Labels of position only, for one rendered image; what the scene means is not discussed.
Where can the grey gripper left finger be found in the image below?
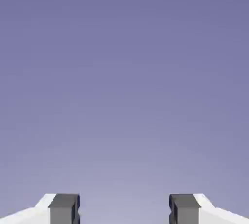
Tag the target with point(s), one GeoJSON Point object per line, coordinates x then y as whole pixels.
{"type": "Point", "coordinates": [60, 211]}

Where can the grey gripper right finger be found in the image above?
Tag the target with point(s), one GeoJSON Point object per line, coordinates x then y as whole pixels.
{"type": "Point", "coordinates": [186, 211]}

